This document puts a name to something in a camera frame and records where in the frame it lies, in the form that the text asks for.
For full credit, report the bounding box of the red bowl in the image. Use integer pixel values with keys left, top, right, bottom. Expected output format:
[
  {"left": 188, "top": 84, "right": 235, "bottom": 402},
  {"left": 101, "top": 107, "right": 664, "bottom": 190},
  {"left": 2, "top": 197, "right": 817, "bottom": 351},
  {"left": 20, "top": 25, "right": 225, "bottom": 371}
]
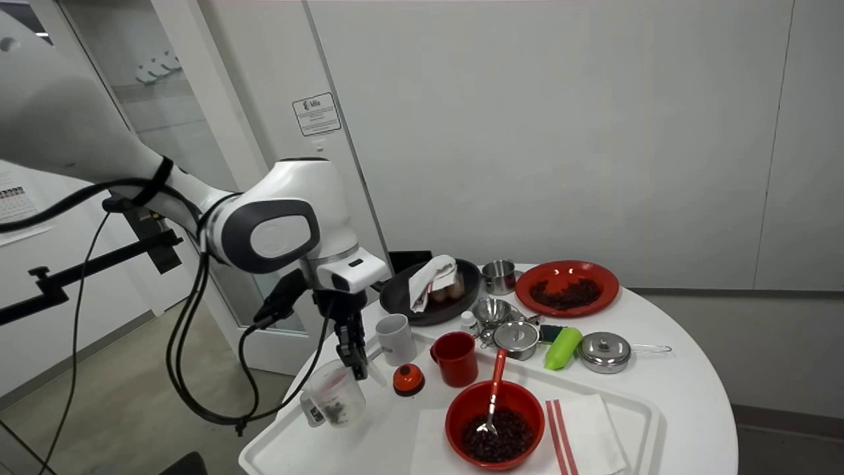
[{"left": 442, "top": 379, "right": 549, "bottom": 475}]

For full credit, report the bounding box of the black rectangular box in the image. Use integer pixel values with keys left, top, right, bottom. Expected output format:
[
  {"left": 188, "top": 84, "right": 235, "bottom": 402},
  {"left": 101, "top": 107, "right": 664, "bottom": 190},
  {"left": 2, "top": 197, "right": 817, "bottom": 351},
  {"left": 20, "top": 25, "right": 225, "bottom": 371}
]
[{"left": 387, "top": 249, "right": 436, "bottom": 270}]

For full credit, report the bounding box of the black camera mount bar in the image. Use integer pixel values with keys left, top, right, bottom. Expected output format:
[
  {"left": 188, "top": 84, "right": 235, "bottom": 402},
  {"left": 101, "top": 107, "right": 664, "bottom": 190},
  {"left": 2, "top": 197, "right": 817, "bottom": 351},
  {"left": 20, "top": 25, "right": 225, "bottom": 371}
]
[{"left": 0, "top": 197, "right": 185, "bottom": 330}]

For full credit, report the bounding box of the small grey shaker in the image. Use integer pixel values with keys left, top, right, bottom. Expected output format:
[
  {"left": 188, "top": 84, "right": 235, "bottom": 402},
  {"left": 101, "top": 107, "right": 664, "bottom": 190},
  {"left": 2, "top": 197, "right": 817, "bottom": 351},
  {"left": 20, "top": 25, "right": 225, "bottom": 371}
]
[{"left": 297, "top": 394, "right": 328, "bottom": 430}]

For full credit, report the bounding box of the black floor object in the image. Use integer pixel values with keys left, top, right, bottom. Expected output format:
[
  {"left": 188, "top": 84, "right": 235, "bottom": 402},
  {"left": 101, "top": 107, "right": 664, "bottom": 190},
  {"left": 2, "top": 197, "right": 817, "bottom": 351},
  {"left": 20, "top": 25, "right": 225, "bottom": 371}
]
[{"left": 155, "top": 449, "right": 210, "bottom": 475}]

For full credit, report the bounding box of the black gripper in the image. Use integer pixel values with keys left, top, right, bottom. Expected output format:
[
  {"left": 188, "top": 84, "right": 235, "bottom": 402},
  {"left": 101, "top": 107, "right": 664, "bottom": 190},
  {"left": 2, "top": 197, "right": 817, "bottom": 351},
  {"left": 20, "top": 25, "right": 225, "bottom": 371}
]
[{"left": 309, "top": 286, "right": 374, "bottom": 384}]

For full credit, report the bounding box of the clear plastic cup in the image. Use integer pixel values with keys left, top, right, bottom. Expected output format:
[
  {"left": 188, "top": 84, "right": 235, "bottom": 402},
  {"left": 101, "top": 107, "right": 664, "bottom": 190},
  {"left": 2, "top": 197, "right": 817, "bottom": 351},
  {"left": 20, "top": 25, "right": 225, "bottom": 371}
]
[{"left": 307, "top": 363, "right": 373, "bottom": 434}]

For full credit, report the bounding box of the red cup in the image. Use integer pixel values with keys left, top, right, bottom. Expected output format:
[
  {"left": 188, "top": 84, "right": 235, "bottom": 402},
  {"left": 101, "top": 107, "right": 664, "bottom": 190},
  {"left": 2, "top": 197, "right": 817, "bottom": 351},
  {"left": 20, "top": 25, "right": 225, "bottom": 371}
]
[{"left": 427, "top": 330, "right": 481, "bottom": 392}]

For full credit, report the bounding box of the white cloth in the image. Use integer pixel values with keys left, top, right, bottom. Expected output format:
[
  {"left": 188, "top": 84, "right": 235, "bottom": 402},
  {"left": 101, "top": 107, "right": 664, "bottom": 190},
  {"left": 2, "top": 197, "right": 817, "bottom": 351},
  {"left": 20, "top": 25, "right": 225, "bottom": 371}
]
[{"left": 407, "top": 253, "right": 461, "bottom": 315}]

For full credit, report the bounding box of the thin black cable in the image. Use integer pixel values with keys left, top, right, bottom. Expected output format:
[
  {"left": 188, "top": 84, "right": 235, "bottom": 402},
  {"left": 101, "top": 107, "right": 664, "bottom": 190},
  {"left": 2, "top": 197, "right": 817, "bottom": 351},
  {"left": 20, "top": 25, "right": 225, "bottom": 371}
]
[{"left": 35, "top": 208, "right": 114, "bottom": 475}]

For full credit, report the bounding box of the small steel cup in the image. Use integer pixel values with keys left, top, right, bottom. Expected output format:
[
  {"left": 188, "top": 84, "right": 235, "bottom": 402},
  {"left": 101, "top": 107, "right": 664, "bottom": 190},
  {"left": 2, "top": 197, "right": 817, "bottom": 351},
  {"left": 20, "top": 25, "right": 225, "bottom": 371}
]
[{"left": 481, "top": 256, "right": 516, "bottom": 297}]

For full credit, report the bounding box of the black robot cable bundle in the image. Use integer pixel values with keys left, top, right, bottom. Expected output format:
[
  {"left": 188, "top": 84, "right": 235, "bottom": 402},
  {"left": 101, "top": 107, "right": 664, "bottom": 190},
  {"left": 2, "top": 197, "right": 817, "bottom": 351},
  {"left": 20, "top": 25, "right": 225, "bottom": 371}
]
[{"left": 0, "top": 156, "right": 333, "bottom": 438}]

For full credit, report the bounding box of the small orange round lid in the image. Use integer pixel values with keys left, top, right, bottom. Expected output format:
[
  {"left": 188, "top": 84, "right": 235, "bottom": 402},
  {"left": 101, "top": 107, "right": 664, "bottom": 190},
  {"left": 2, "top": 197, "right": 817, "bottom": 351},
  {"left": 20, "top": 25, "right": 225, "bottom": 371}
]
[{"left": 391, "top": 363, "right": 427, "bottom": 400}]

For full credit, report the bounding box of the white mug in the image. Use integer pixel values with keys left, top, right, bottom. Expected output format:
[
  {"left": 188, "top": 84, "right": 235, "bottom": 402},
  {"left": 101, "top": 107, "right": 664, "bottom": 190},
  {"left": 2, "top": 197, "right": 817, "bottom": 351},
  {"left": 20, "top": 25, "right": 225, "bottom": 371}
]
[{"left": 374, "top": 311, "right": 416, "bottom": 367}]

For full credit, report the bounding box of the white wall hook rack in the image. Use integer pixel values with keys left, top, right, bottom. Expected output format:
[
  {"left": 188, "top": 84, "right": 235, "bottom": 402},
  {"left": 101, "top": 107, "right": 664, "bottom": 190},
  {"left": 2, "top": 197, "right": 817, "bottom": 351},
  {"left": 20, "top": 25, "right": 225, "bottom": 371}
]
[{"left": 133, "top": 50, "right": 185, "bottom": 88}]

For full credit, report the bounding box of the red handled metal spoon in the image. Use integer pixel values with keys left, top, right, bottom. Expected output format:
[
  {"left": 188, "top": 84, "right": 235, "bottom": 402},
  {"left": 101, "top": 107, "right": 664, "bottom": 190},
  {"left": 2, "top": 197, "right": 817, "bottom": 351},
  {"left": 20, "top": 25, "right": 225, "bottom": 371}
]
[{"left": 470, "top": 346, "right": 508, "bottom": 445}]

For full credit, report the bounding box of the white tray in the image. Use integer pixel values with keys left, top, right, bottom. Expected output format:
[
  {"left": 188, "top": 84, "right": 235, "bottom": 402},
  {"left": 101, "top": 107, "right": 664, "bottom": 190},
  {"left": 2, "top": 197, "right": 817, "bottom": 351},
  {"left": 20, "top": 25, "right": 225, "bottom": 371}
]
[{"left": 235, "top": 346, "right": 659, "bottom": 475}]

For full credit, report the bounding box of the paper door sign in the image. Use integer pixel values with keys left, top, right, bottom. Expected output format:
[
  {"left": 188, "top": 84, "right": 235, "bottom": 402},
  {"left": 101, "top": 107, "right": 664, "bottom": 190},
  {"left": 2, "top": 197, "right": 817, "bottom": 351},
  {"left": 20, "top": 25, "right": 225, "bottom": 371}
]
[{"left": 291, "top": 90, "right": 346, "bottom": 140}]

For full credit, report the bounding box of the black frying pan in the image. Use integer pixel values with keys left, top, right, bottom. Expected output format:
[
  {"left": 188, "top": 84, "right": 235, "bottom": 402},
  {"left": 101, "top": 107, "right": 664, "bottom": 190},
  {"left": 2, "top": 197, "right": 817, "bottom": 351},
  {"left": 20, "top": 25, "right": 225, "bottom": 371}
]
[{"left": 378, "top": 252, "right": 485, "bottom": 330}]

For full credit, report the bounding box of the steel measuring cup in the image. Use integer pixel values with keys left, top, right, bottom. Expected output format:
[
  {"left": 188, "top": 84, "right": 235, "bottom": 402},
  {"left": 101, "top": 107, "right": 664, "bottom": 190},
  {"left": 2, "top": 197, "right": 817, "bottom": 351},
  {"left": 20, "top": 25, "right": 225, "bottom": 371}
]
[{"left": 470, "top": 293, "right": 516, "bottom": 338}]

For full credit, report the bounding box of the red plate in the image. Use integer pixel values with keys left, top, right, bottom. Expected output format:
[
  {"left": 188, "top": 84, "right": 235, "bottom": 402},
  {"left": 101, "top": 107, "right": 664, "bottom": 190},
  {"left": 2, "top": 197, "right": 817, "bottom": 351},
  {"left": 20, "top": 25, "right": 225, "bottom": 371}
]
[{"left": 511, "top": 259, "right": 623, "bottom": 321}]

